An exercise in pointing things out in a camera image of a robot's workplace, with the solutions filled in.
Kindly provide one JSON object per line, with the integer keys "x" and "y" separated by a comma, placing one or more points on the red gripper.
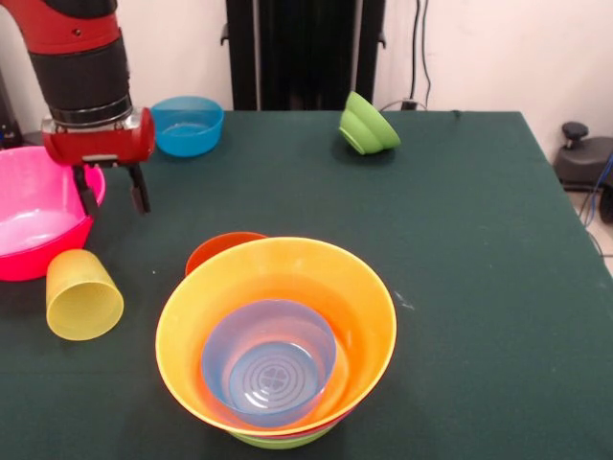
{"x": 100, "y": 144}

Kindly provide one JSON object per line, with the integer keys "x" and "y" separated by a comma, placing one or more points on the pink plastic bowl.
{"x": 24, "y": 206}
{"x": 29, "y": 266}

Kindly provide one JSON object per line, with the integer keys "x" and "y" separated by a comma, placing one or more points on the yellow plastic cup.
{"x": 81, "y": 297}

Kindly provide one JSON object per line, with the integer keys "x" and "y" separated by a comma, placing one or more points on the orange plastic bowl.
{"x": 287, "y": 268}

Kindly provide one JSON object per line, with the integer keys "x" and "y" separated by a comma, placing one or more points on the blue plastic bowl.
{"x": 268, "y": 378}
{"x": 189, "y": 129}

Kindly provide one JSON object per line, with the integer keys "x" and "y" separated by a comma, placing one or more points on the small green plastic bowl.
{"x": 369, "y": 129}

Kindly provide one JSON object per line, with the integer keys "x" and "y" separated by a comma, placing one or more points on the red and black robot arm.
{"x": 81, "y": 72}

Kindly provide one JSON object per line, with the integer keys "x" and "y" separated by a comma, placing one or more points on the red plastic bowl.
{"x": 211, "y": 246}

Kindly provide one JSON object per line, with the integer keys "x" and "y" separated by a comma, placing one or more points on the black stand base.
{"x": 12, "y": 134}
{"x": 589, "y": 163}

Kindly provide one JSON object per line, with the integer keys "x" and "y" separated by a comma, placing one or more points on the large green plastic bowl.
{"x": 282, "y": 443}

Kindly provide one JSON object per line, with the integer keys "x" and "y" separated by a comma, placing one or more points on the dark green table cloth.
{"x": 431, "y": 215}

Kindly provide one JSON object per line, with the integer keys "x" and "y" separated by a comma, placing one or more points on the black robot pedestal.
{"x": 306, "y": 57}

